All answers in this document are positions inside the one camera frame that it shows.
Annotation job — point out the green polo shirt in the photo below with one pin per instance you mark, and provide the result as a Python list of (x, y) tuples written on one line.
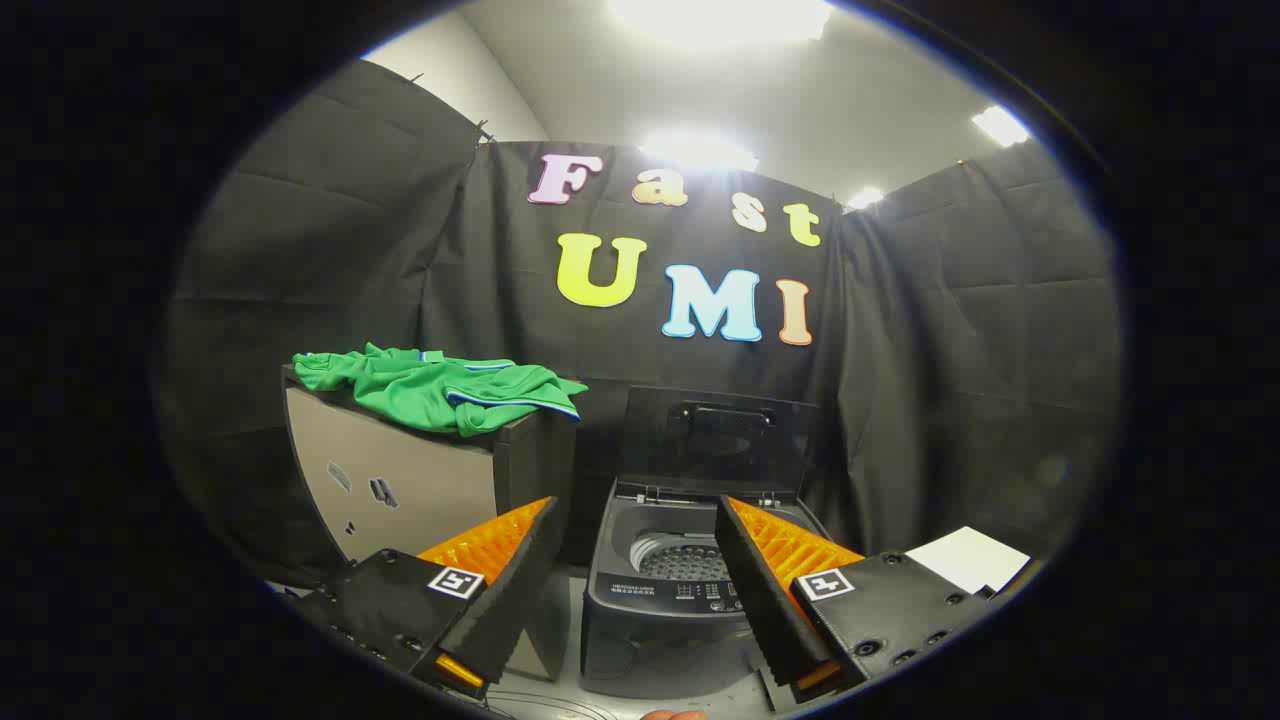
[(420, 390)]

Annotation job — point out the black backdrop cloth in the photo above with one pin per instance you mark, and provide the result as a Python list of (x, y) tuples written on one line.
[(950, 380)]

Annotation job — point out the white paper sheet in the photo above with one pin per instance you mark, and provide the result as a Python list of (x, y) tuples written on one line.
[(965, 558)]

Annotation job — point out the grey cabinet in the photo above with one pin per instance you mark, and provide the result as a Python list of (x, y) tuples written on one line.
[(420, 480)]

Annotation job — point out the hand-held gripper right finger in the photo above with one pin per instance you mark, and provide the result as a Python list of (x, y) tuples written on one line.
[(760, 590)]

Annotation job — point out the grey washing machine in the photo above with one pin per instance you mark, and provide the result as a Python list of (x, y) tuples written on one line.
[(660, 610)]

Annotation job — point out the large ceiling light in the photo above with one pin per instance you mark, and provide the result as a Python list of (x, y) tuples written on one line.
[(720, 18)]

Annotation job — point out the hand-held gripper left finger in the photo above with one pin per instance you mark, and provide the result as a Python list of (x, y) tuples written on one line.
[(510, 590)]

